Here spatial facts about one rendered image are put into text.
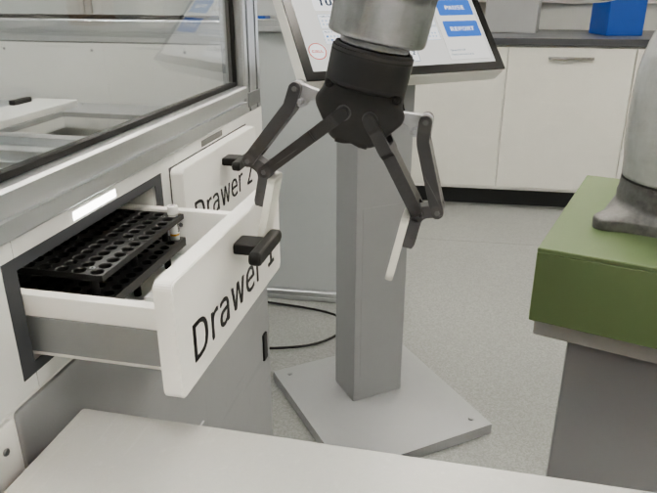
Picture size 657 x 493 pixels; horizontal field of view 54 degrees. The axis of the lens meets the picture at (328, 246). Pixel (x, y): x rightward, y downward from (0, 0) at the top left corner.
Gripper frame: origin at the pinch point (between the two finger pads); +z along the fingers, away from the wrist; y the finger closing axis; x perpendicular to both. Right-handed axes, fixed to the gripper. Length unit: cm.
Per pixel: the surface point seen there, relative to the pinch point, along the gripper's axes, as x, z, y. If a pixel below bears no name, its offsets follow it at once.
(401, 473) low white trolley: 15.7, 11.4, -12.6
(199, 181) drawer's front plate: -18.9, 4.6, 21.7
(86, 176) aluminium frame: 3.6, -1.6, 25.1
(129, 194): -3.5, 2.2, 24.0
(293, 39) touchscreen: -78, -9, 28
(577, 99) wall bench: -294, 15, -69
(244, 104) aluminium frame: -42.4, -1.4, 24.6
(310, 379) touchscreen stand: -101, 90, 10
